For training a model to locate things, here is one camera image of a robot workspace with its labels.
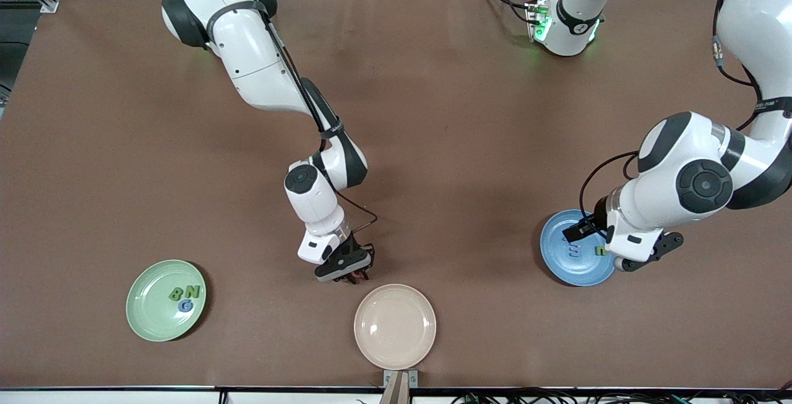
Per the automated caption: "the beige round plate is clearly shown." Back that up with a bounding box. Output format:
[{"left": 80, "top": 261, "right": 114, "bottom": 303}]
[{"left": 354, "top": 284, "right": 437, "bottom": 371}]

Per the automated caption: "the blue round plate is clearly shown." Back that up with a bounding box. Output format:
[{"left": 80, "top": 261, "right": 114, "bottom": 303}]
[{"left": 540, "top": 208, "right": 619, "bottom": 287}]

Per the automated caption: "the light green round plate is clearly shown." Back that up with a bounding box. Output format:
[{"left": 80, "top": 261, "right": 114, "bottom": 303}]
[{"left": 126, "top": 259, "right": 207, "bottom": 343}]

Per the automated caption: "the metal base connector box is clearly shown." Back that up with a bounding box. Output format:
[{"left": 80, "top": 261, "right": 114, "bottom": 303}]
[{"left": 525, "top": 0, "right": 551, "bottom": 43}]

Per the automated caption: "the brown table cloth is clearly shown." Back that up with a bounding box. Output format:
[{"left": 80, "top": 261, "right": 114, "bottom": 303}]
[{"left": 0, "top": 0, "right": 792, "bottom": 389}]

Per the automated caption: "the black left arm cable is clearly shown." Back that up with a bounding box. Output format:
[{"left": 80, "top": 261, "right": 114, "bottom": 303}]
[{"left": 578, "top": 0, "right": 792, "bottom": 222}]

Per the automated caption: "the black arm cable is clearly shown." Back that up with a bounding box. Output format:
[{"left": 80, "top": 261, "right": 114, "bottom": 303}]
[
  {"left": 207, "top": 0, "right": 379, "bottom": 234},
  {"left": 578, "top": 0, "right": 792, "bottom": 222}
]

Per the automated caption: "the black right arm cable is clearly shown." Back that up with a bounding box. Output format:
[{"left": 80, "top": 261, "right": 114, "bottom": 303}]
[{"left": 207, "top": 0, "right": 379, "bottom": 234}]

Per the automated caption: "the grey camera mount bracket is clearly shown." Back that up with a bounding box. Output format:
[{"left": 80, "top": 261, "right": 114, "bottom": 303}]
[{"left": 382, "top": 369, "right": 419, "bottom": 404}]

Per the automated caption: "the white table edge rail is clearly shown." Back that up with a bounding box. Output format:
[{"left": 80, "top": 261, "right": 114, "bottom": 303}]
[{"left": 0, "top": 390, "right": 384, "bottom": 404}]

